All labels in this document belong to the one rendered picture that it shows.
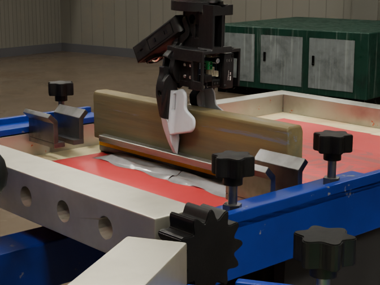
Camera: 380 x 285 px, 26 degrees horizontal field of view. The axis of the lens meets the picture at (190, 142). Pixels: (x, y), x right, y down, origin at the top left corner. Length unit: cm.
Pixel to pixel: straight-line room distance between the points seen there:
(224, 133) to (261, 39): 677
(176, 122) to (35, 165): 31
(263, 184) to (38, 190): 25
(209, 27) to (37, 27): 1094
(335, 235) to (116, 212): 22
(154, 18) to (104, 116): 973
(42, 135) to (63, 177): 45
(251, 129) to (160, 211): 37
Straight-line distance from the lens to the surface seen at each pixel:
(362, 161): 129
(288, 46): 769
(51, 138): 125
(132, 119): 124
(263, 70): 787
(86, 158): 129
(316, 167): 123
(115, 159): 126
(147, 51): 118
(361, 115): 157
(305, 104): 165
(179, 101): 113
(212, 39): 109
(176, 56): 111
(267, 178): 92
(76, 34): 1207
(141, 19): 1116
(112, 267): 58
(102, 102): 129
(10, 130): 129
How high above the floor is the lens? 125
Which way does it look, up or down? 12 degrees down
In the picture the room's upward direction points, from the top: straight up
